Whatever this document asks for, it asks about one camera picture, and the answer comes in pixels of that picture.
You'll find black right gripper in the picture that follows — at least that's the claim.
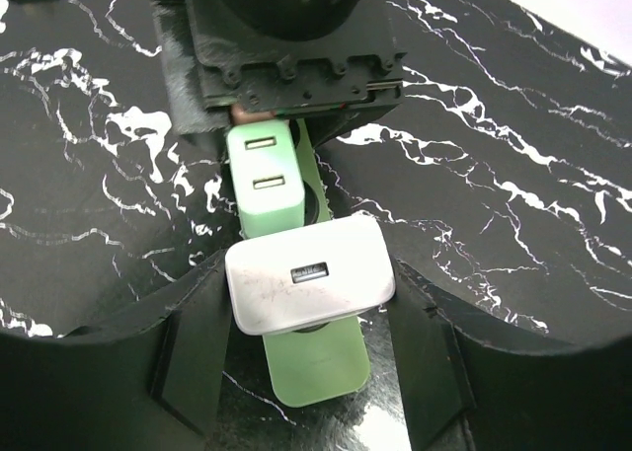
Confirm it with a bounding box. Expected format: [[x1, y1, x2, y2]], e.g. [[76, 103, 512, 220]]
[[152, 0, 404, 146]]

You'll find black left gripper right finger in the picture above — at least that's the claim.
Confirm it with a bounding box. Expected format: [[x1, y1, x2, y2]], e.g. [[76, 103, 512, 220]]
[[387, 260, 631, 450]]

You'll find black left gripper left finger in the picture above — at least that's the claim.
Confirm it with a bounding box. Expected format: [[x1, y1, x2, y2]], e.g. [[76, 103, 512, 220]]
[[1, 252, 231, 450]]

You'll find green usb charger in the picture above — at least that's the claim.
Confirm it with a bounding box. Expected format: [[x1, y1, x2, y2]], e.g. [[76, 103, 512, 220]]
[[226, 119, 305, 239]]

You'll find green power strip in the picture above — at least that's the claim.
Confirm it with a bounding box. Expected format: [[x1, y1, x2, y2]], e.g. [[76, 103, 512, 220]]
[[263, 120, 370, 408]]

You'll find white charger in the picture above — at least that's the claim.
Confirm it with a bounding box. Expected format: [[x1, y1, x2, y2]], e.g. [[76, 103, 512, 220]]
[[225, 215, 395, 336]]

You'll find pink plug on strip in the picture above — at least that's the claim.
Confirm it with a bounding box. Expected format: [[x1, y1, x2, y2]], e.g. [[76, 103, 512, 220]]
[[231, 105, 275, 125]]

